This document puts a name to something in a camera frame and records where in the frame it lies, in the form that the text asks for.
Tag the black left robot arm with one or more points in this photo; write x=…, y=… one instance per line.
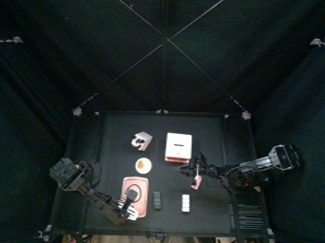
x=77, y=182

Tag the white box with red base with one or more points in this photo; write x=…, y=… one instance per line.
x=178, y=147

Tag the orange carrot top toy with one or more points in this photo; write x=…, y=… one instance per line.
x=143, y=164

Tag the black sheet with white text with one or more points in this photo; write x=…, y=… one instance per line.
x=248, y=216

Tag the metal frame corner bracket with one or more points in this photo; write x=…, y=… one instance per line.
x=244, y=115
x=315, y=41
x=16, y=40
x=76, y=111

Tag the small white plate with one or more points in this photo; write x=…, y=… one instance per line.
x=143, y=165

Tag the dark green block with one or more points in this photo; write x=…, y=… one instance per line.
x=156, y=200

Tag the grey cube with white letter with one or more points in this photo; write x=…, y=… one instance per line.
x=141, y=140

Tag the metal frame centre bracket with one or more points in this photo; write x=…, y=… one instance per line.
x=161, y=111

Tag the white segmented block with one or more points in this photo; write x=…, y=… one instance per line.
x=186, y=202

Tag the pink toy piece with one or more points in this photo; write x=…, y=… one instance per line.
x=196, y=183

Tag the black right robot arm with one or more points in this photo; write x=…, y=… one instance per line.
x=258, y=164

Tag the pink rectangular tray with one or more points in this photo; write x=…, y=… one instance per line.
x=136, y=190

